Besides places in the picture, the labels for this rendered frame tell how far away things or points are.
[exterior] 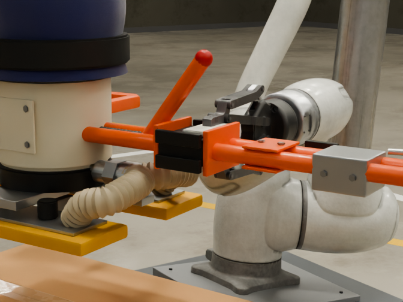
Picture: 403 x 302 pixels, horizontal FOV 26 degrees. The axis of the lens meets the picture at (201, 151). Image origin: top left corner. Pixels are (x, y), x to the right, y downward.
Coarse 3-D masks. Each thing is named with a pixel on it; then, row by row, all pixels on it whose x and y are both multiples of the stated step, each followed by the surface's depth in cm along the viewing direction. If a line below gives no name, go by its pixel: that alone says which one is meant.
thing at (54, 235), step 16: (0, 208) 123; (32, 208) 123; (48, 208) 117; (0, 224) 118; (16, 224) 118; (32, 224) 116; (48, 224) 116; (96, 224) 116; (112, 224) 118; (16, 240) 116; (32, 240) 114; (48, 240) 113; (64, 240) 111; (80, 240) 111; (96, 240) 112; (112, 240) 115
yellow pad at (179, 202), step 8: (0, 184) 143; (176, 192) 132; (184, 192) 134; (192, 192) 134; (160, 200) 128; (168, 200) 130; (176, 200) 130; (184, 200) 130; (192, 200) 131; (200, 200) 133; (128, 208) 129; (136, 208) 128; (144, 208) 128; (152, 208) 127; (160, 208) 126; (168, 208) 126; (176, 208) 128; (184, 208) 129; (192, 208) 131; (152, 216) 127; (160, 216) 126; (168, 216) 126
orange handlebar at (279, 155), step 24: (120, 96) 152; (120, 144) 119; (144, 144) 116; (216, 144) 111; (240, 144) 113; (264, 144) 108; (288, 144) 108; (264, 168) 107; (288, 168) 105; (384, 168) 99
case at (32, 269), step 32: (0, 256) 158; (32, 256) 158; (64, 256) 158; (0, 288) 143; (32, 288) 143; (64, 288) 143; (96, 288) 143; (128, 288) 143; (160, 288) 143; (192, 288) 143
